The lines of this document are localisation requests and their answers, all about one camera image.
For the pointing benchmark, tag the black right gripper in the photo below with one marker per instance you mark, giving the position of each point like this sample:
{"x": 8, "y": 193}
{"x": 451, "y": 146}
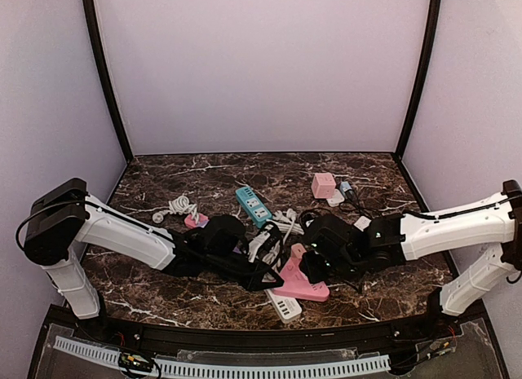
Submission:
{"x": 316, "y": 257}

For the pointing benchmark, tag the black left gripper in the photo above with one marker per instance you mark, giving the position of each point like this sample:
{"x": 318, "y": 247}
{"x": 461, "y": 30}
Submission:
{"x": 248, "y": 271}

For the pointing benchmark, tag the white round power plug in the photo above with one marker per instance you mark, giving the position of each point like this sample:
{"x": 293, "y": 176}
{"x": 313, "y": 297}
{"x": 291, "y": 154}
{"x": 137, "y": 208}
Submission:
{"x": 362, "y": 223}

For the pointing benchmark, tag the peach charger cube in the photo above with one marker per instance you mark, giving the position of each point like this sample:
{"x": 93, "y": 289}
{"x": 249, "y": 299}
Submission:
{"x": 297, "y": 251}

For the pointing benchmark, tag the pink triangular power strip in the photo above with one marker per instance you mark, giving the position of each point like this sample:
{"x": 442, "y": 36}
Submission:
{"x": 297, "y": 285}

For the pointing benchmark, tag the white square adapter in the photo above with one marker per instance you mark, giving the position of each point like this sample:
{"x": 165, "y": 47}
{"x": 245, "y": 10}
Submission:
{"x": 336, "y": 199}

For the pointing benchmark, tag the light blue charger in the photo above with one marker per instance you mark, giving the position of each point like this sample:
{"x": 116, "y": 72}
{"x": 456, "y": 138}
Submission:
{"x": 347, "y": 191}

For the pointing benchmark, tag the pink cube socket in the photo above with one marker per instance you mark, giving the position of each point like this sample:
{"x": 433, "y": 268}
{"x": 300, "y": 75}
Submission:
{"x": 323, "y": 185}

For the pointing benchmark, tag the pink adapter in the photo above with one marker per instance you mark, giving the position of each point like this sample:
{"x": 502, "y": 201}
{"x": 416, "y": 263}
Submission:
{"x": 195, "y": 220}

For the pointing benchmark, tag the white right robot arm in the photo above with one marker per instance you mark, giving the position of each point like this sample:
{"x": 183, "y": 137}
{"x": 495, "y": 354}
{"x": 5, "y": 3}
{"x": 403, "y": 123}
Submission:
{"x": 369, "y": 246}

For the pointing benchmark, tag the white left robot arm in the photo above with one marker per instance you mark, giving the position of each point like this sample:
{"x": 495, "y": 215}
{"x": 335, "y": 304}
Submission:
{"x": 69, "y": 214}

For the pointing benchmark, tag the white power strip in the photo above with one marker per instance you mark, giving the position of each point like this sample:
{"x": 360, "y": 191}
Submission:
{"x": 287, "y": 308}

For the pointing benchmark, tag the teal power strip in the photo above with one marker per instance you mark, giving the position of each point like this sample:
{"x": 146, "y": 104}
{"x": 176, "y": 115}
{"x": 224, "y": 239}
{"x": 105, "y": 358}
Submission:
{"x": 253, "y": 206}

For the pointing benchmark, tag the small circuit board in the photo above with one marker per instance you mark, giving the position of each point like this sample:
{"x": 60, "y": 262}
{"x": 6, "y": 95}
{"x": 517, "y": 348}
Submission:
{"x": 134, "y": 362}

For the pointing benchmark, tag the white cable duct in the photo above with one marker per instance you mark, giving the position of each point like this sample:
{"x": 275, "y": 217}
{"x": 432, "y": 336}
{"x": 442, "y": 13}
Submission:
{"x": 198, "y": 364}

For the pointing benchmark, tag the black frame post right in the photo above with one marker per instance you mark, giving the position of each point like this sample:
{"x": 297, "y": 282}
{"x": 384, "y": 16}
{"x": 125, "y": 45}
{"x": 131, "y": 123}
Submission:
{"x": 428, "y": 40}

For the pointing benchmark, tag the black frame post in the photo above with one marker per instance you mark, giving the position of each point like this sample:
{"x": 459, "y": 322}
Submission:
{"x": 428, "y": 40}
{"x": 93, "y": 29}

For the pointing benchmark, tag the black frame post left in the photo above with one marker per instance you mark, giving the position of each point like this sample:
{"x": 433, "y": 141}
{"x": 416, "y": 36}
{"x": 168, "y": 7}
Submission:
{"x": 93, "y": 29}

